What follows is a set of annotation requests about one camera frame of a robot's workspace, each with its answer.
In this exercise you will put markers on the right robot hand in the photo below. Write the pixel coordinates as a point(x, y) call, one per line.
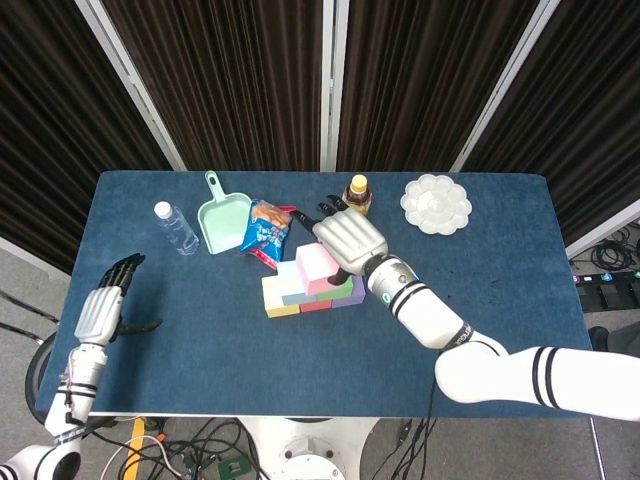
point(350, 240)

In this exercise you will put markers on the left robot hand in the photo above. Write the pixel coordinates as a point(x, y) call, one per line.
point(100, 310)

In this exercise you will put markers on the pink foam cube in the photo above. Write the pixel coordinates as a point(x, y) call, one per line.
point(315, 267)

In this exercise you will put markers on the green foam cube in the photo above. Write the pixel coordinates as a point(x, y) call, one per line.
point(342, 290)

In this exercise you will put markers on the purple foam cube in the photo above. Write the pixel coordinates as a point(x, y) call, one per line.
point(352, 297)

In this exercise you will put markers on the light blue foam cube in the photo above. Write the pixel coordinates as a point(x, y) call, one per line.
point(292, 282)

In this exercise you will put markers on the red foam cube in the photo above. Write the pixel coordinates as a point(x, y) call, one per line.
point(316, 306)

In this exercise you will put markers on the yellow foam cube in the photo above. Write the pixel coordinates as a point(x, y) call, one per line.
point(277, 300)

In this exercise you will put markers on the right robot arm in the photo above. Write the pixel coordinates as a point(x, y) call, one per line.
point(500, 350)

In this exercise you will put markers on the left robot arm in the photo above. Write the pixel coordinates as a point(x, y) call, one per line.
point(65, 400)

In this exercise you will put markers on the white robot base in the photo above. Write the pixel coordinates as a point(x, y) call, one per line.
point(310, 450)

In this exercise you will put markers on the yellow-capped tea bottle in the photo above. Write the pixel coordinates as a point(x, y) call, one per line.
point(357, 195)

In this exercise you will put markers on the blue snack bag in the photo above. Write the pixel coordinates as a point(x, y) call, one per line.
point(267, 235)

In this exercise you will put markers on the white flower paint palette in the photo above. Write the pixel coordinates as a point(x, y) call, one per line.
point(435, 202)

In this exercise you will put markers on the clear plastic water bottle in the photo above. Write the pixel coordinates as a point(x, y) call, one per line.
point(177, 232)

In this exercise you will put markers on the mint green dustpan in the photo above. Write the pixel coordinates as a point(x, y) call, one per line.
point(224, 225)

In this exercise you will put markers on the blue table mat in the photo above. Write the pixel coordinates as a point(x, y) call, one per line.
point(250, 370)

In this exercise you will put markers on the green circuit board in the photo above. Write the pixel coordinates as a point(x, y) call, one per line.
point(232, 468)

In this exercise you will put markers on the black power strip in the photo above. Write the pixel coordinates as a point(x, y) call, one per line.
point(605, 278)

